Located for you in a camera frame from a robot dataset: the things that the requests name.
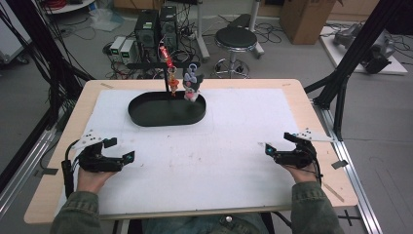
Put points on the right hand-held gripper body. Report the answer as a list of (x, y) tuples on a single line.
[(297, 157)]

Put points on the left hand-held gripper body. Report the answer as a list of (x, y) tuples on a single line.
[(97, 161)]

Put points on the black tray stand with bar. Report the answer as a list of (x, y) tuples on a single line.
[(156, 113)]

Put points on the person's right hand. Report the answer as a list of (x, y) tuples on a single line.
[(303, 175)]

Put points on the person's left hand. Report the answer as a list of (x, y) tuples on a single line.
[(92, 181)]

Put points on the dark tape piece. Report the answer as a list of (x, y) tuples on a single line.
[(339, 164)]

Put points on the thin wooden stick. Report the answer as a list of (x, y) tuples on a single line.
[(334, 193)]

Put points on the white foam mat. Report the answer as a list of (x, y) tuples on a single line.
[(195, 175)]

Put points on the white power supply box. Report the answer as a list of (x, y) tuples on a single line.
[(127, 51), (117, 47)]

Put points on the white floor board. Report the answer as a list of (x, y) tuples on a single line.
[(332, 52)]

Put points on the person's lap in jeans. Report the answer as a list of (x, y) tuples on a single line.
[(201, 226)]

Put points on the white desk leg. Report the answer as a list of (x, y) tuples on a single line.
[(256, 32), (203, 39)]

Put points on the black round stool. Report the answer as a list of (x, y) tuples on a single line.
[(236, 38)]

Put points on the large black computer tower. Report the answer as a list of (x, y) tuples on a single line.
[(146, 32)]

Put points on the cardboard box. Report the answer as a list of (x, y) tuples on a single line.
[(305, 21)]

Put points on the grey robot device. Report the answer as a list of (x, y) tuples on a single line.
[(378, 53)]

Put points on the clear plastic bag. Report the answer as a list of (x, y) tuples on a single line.
[(105, 19)]

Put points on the small black computer tower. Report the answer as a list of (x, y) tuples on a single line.
[(168, 27)]

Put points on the aluminium rail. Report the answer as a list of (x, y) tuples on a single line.
[(354, 182), (22, 169)]

